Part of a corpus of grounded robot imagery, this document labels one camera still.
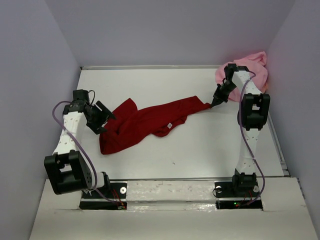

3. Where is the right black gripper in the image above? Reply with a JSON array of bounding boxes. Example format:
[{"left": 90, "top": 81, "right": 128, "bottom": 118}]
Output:
[{"left": 210, "top": 80, "right": 237, "bottom": 108}]

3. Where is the red t shirt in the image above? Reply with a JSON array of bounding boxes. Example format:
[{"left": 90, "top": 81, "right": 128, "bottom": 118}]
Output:
[{"left": 99, "top": 96, "right": 211, "bottom": 155}]

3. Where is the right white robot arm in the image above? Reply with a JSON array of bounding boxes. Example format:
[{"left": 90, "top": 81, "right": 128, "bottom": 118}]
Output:
[{"left": 211, "top": 63, "right": 271, "bottom": 200}]

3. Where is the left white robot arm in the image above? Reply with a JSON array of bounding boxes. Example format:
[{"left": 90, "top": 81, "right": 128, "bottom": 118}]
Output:
[{"left": 44, "top": 89, "right": 115, "bottom": 198}]

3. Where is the pink t shirt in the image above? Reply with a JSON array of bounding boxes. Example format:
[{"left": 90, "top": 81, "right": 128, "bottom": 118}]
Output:
[{"left": 214, "top": 50, "right": 270, "bottom": 103}]

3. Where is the metal rail at front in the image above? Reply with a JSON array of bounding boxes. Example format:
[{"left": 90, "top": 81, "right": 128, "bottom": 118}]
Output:
[{"left": 110, "top": 176, "right": 232, "bottom": 182}]

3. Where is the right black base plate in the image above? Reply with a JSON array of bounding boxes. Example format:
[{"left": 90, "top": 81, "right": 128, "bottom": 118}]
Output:
[{"left": 212, "top": 181, "right": 263, "bottom": 210}]

